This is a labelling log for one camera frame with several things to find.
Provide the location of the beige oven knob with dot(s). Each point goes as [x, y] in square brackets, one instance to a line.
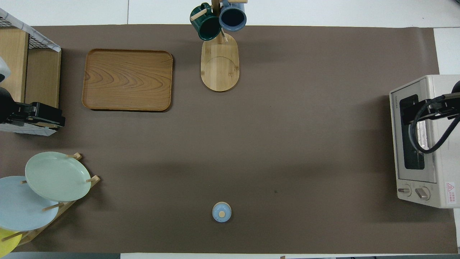
[422, 193]
[404, 190]

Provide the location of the wooden mug tree stand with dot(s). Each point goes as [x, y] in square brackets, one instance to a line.
[220, 68]

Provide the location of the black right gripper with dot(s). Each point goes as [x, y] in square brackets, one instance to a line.
[408, 113]

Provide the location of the light blue ceramic plate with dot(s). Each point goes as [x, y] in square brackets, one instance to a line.
[21, 212]

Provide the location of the wooden plate rack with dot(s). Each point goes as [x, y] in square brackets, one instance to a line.
[94, 178]

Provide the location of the pale green ceramic plate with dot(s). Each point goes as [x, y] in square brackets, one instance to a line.
[54, 176]

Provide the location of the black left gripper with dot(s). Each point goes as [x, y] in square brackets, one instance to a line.
[46, 111]

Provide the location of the two-tier wooden shelf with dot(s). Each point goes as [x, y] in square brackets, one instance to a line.
[43, 79]

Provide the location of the yellow ceramic plate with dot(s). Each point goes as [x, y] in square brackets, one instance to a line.
[7, 244]

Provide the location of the cream toaster oven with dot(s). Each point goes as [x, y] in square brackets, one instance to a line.
[444, 165]

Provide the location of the blue ceramic mug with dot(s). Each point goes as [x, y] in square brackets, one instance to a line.
[233, 18]

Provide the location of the rectangular wooden serving tray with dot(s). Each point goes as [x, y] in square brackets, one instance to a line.
[125, 79]

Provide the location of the brown paper table mat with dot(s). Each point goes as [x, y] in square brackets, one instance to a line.
[287, 144]

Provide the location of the dark green ceramic mug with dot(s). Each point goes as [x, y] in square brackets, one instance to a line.
[208, 28]

